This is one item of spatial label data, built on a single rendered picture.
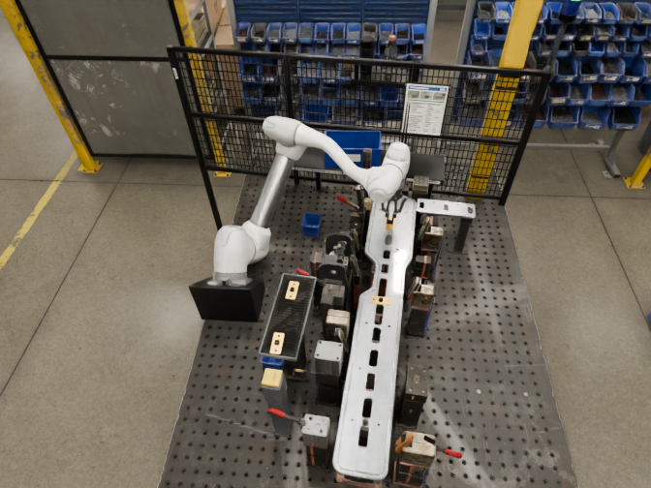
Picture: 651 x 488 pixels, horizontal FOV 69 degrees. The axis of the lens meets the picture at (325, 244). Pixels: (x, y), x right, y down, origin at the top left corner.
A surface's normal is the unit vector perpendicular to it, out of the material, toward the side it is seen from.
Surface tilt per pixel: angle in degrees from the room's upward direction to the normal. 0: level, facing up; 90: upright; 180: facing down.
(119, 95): 89
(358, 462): 0
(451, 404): 0
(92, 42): 92
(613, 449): 0
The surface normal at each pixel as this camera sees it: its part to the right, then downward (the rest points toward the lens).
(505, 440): -0.02, -0.66
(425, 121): -0.18, 0.74
